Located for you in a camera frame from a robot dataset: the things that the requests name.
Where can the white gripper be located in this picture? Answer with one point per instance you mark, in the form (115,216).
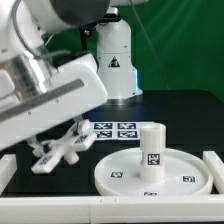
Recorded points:
(73,89)

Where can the white round table top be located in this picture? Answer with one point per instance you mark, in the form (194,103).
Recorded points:
(118,174)

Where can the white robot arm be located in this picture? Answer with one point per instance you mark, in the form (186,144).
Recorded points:
(22,25)

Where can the white marker tag board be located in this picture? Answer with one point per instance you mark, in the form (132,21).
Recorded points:
(115,130)

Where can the white left fence block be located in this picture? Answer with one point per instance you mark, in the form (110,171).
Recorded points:
(8,167)

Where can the white fence block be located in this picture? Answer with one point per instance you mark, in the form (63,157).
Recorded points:
(216,168)
(8,167)

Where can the white right fence block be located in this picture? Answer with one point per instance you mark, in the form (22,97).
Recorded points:
(216,168)

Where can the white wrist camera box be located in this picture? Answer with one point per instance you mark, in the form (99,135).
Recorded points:
(7,87)

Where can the white front fence rail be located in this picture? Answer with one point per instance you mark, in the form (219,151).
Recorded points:
(116,209)

